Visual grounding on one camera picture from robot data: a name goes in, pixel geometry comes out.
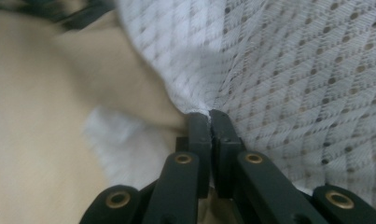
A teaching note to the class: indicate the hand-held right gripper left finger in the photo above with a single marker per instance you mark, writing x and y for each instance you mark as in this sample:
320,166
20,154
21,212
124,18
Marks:
200,137

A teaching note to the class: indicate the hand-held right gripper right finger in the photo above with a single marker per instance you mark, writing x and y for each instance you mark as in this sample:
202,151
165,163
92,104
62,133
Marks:
223,137

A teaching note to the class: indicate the white mesh laundry bag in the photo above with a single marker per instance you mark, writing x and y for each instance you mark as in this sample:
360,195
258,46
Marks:
285,74

